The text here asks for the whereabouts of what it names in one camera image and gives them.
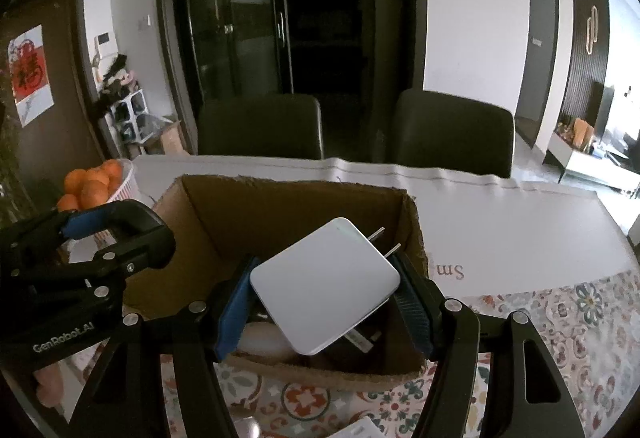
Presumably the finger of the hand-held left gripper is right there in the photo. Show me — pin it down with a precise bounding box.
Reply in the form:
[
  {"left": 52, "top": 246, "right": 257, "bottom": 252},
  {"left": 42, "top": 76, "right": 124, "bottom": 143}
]
[
  {"left": 64, "top": 199, "right": 177, "bottom": 287},
  {"left": 0, "top": 207, "right": 121, "bottom": 261}
]

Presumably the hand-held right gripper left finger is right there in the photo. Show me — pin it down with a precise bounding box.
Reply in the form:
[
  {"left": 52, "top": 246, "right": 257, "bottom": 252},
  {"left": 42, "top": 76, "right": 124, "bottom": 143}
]
[{"left": 67, "top": 255, "right": 259, "bottom": 438}]

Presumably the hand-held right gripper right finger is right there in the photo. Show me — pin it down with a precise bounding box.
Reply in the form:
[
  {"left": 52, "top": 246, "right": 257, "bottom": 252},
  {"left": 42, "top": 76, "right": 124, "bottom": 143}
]
[{"left": 389, "top": 251, "right": 587, "bottom": 438}]

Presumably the pink round device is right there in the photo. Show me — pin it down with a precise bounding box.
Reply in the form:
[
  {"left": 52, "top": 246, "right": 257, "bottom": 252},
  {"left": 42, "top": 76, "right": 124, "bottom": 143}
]
[{"left": 238, "top": 321, "right": 297, "bottom": 361}]

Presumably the brown cardboard box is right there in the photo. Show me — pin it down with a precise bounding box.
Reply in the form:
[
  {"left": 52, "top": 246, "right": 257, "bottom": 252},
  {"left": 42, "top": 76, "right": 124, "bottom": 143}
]
[{"left": 122, "top": 174, "right": 429, "bottom": 392}]

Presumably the white square charger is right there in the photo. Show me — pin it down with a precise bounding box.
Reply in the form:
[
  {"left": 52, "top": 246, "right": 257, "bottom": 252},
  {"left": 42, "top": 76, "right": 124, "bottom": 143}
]
[{"left": 249, "top": 216, "right": 402, "bottom": 357}]

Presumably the person's left hand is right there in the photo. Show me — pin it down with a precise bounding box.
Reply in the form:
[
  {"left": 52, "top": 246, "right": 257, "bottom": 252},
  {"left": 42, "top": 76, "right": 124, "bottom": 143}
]
[{"left": 33, "top": 360, "right": 69, "bottom": 410}]

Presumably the cardboard carton on floor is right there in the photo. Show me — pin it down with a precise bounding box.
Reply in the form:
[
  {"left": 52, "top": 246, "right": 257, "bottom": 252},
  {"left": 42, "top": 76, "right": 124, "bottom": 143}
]
[{"left": 149, "top": 117, "right": 184, "bottom": 157}]

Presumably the cluttered white cube shelf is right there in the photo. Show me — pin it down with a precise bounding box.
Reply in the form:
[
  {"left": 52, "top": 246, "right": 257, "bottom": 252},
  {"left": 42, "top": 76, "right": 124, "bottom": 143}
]
[{"left": 99, "top": 52, "right": 152, "bottom": 159}]

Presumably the brown entrance door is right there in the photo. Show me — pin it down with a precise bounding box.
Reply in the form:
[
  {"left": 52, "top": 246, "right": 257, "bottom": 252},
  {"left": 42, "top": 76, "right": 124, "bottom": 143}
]
[{"left": 0, "top": 0, "right": 122, "bottom": 201}]

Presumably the white rectangular charger box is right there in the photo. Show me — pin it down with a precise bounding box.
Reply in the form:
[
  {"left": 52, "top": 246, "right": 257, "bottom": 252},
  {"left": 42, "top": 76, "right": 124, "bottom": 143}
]
[{"left": 331, "top": 415, "right": 389, "bottom": 438}]

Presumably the patterned table runner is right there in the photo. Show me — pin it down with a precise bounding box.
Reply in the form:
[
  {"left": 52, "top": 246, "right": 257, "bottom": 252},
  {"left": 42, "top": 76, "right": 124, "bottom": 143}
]
[{"left": 150, "top": 268, "right": 640, "bottom": 438}]

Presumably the dark dining chair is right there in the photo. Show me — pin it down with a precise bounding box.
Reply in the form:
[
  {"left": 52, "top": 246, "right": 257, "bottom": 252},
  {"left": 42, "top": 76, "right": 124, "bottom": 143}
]
[
  {"left": 391, "top": 88, "right": 516, "bottom": 179},
  {"left": 197, "top": 93, "right": 324, "bottom": 161}
]

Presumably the red and white door poster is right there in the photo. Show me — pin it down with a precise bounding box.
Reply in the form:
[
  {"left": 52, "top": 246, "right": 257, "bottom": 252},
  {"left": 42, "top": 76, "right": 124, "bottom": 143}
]
[{"left": 7, "top": 24, "right": 55, "bottom": 128}]

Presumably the dark glass door cabinet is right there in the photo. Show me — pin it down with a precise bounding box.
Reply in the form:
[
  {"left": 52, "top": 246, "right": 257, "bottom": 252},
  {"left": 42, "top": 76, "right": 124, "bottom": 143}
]
[{"left": 154, "top": 0, "right": 427, "bottom": 155}]

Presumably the dark framed interior door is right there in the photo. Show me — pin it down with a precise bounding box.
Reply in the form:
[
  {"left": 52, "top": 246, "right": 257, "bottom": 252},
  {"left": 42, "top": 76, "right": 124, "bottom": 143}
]
[{"left": 514, "top": 0, "right": 560, "bottom": 149}]

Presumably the white wall intercom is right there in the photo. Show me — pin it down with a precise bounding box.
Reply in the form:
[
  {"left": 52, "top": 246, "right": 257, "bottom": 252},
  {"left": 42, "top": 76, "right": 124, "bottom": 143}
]
[{"left": 94, "top": 32, "right": 114, "bottom": 61}]

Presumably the dark slatted wall panel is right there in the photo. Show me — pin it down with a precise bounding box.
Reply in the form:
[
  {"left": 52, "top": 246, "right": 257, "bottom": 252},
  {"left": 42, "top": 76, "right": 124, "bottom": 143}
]
[{"left": 556, "top": 0, "right": 611, "bottom": 155}]

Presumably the looped wall light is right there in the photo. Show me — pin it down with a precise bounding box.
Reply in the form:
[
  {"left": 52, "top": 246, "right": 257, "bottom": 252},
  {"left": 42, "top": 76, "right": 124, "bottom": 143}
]
[{"left": 585, "top": 4, "right": 600, "bottom": 56}]

